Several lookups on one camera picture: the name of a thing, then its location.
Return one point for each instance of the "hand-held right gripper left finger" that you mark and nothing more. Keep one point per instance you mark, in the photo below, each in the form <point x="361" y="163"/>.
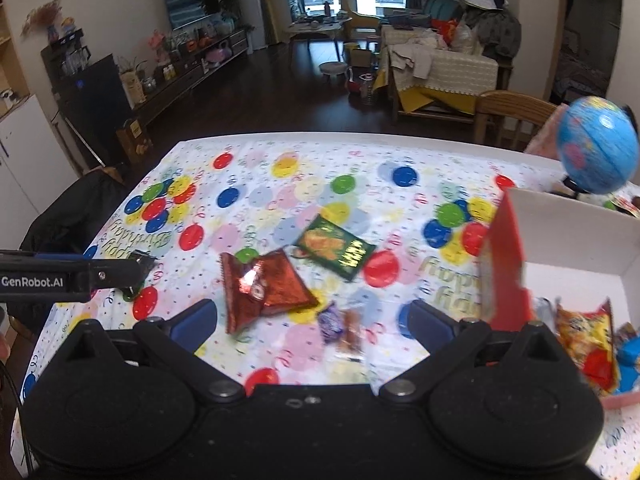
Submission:
<point x="192" y="320"/>

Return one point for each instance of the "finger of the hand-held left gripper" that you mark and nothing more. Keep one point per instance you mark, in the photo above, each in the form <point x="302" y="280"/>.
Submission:
<point x="115" y="275"/>

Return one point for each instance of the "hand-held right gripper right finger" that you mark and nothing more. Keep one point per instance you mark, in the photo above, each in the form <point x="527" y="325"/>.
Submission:
<point x="430" y="322"/>

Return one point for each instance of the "brown candy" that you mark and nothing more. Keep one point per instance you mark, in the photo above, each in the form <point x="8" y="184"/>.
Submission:
<point x="352" y="335"/>

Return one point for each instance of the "red cardboard box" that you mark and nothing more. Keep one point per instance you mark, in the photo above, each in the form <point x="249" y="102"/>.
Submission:
<point x="505" y="280"/>

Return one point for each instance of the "green snack packet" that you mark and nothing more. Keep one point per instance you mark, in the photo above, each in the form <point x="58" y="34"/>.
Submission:
<point x="332" y="247"/>

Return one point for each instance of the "yellow red snack packet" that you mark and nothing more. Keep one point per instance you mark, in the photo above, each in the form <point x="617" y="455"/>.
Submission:
<point x="587" y="340"/>

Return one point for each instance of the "blue snack packet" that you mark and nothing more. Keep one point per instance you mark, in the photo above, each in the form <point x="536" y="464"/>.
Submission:
<point x="631" y="360"/>

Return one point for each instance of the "black jacket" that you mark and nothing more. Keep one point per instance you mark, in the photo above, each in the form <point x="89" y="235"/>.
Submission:
<point x="70" y="220"/>

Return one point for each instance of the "white cabinet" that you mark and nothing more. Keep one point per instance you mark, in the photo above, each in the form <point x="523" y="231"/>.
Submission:
<point x="25" y="160"/>

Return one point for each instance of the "brown paper bag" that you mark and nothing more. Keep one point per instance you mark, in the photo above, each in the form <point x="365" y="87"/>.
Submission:
<point x="134" y="140"/>

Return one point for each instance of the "balloon print tablecloth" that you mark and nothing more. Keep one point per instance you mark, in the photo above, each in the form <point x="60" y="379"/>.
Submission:
<point x="350" y="195"/>

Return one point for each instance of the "beige paper bag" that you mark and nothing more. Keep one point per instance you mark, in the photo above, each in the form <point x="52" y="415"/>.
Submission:
<point x="131" y="85"/>

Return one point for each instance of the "wooden television cabinet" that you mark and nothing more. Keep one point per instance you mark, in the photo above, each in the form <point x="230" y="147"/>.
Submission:
<point x="190" y="75"/>

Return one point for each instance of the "pink cloth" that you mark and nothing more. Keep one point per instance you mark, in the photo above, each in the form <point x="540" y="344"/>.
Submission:
<point x="545" y="135"/>

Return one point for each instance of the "wooden chair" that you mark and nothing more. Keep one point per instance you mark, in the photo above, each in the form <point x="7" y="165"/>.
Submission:
<point x="510" y="105"/>

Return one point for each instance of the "plastic bottle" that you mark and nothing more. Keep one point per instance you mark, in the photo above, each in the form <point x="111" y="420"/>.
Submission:
<point x="367" y="91"/>

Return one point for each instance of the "blue globe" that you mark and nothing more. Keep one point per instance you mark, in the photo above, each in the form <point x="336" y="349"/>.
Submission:
<point x="597" y="145"/>

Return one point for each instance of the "crumpled white cloth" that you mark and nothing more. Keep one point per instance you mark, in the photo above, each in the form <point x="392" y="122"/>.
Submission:
<point x="410" y="60"/>

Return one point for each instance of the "dried flower bouquet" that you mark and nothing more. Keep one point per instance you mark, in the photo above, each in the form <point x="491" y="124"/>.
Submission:
<point x="42" y="15"/>

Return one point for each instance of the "small round stool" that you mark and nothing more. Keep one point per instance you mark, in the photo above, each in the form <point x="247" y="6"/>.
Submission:
<point x="332" y="67"/>

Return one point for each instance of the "television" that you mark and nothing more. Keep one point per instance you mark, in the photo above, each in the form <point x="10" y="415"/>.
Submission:
<point x="187" y="0"/>

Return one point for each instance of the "pile of clothes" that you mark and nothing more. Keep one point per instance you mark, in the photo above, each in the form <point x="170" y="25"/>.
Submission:
<point x="492" y="25"/>

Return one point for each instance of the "white standing air conditioner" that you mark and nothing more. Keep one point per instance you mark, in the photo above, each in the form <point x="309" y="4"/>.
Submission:
<point x="256" y="5"/>

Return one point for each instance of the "yellow chair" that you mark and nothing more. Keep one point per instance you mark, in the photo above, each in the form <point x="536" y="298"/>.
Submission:
<point x="362" y="19"/>

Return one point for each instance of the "teal armchair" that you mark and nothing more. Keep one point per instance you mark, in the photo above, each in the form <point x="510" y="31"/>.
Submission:
<point x="442" y="7"/>

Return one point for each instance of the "coffee table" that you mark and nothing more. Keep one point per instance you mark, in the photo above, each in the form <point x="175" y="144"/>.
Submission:
<point x="320" y="24"/>

